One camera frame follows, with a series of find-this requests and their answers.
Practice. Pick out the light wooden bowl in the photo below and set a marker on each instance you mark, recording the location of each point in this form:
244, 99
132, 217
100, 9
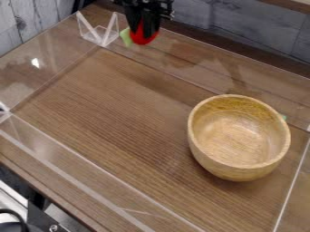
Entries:
238, 137

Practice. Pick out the clear acrylic tray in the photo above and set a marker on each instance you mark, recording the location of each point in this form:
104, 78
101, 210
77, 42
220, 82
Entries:
93, 132

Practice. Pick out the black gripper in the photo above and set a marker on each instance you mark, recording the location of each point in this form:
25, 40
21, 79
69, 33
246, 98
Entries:
156, 9

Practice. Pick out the red felt fruit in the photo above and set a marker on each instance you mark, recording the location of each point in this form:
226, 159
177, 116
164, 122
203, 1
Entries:
136, 37

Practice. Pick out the black metal clamp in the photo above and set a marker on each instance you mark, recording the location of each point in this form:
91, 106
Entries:
22, 218

